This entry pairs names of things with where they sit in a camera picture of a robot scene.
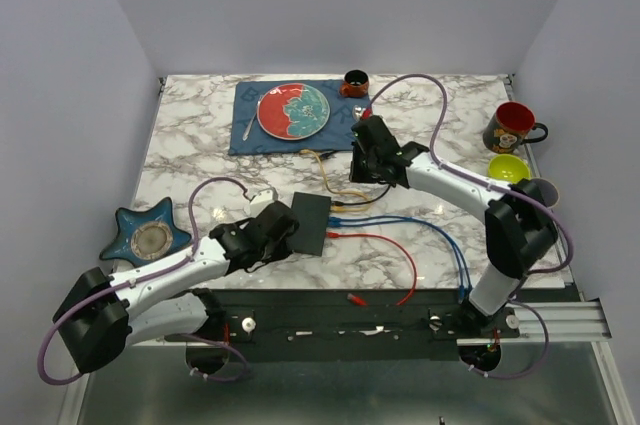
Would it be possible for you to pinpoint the silver spoon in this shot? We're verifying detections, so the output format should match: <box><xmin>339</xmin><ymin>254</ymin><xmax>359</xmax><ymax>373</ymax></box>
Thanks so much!
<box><xmin>352</xmin><ymin>106</ymin><xmax>366</xmax><ymax>121</ymax></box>

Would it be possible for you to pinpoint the red ethernet cable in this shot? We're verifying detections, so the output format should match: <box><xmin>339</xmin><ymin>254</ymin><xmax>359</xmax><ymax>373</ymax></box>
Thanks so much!
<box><xmin>325</xmin><ymin>230</ymin><xmax>419</xmax><ymax>307</ymax></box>

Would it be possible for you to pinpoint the small brown mug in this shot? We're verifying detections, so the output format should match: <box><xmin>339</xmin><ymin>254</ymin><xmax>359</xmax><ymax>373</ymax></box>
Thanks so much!
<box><xmin>339</xmin><ymin>69</ymin><xmax>369</xmax><ymax>98</ymax></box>

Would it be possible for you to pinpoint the black mug red inside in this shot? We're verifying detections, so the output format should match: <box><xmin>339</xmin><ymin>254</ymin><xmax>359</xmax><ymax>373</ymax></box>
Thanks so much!
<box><xmin>482</xmin><ymin>101</ymin><xmax>549</xmax><ymax>154</ymax></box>

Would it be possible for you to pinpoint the silver fork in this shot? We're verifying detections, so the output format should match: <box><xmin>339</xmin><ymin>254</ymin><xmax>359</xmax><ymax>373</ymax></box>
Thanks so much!
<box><xmin>242</xmin><ymin>100</ymin><xmax>260</xmax><ymax>141</ymax></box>

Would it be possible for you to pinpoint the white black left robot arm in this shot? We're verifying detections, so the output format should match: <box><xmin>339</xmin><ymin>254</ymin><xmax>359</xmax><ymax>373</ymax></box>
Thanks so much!
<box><xmin>46</xmin><ymin>201</ymin><xmax>299</xmax><ymax>374</ymax></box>

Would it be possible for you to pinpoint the blue star-shaped dish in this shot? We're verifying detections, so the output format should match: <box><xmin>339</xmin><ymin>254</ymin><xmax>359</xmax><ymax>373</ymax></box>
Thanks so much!
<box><xmin>99</xmin><ymin>197</ymin><xmax>192</xmax><ymax>268</ymax></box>

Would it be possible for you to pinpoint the black network switch box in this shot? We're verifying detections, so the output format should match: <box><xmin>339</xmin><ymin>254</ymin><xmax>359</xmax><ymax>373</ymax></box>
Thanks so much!
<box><xmin>287</xmin><ymin>192</ymin><xmax>331</xmax><ymax>257</ymax></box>

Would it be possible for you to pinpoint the red and teal plate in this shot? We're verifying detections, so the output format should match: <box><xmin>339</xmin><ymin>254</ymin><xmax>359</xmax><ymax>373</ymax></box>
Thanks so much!
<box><xmin>257</xmin><ymin>82</ymin><xmax>331</xmax><ymax>141</ymax></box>

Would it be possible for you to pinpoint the aluminium extrusion rail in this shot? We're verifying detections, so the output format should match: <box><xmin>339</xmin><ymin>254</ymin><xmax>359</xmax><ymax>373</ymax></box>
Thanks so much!
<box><xmin>457</xmin><ymin>301</ymin><xmax>611</xmax><ymax>346</ymax></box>

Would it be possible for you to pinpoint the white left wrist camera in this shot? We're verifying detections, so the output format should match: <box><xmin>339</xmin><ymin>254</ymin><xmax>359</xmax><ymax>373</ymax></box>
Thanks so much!
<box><xmin>249</xmin><ymin>187</ymin><xmax>278</xmax><ymax>217</ymax></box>

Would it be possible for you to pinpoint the yellow ethernet cable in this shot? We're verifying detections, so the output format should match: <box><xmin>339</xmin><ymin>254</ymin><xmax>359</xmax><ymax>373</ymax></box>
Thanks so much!
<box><xmin>301</xmin><ymin>148</ymin><xmax>374</xmax><ymax>211</ymax></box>

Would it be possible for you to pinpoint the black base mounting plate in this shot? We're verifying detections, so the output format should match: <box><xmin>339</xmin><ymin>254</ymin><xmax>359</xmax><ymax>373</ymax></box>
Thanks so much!
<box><xmin>195</xmin><ymin>289</ymin><xmax>520</xmax><ymax>363</ymax></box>

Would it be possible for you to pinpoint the black ethernet cable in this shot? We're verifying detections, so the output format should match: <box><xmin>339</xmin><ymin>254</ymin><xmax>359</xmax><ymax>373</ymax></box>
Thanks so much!
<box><xmin>319</xmin><ymin>149</ymin><xmax>396</xmax><ymax>206</ymax></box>

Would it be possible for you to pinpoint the lime green bowl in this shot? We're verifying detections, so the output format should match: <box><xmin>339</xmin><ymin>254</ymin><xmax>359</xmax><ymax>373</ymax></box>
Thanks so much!
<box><xmin>487</xmin><ymin>154</ymin><xmax>531</xmax><ymax>183</ymax></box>

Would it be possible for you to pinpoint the lavender cup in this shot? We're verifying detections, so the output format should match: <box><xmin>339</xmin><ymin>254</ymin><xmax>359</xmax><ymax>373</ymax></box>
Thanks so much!
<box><xmin>530</xmin><ymin>177</ymin><xmax>560</xmax><ymax>208</ymax></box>

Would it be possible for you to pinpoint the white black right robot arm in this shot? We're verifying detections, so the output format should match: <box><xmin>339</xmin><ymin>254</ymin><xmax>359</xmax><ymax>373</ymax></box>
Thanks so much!
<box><xmin>350</xmin><ymin>115</ymin><xmax>558</xmax><ymax>337</ymax></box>

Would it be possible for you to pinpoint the blue cloth placemat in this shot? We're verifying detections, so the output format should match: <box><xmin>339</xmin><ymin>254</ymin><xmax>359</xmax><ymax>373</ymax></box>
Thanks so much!
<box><xmin>229</xmin><ymin>79</ymin><xmax>369</xmax><ymax>156</ymax></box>

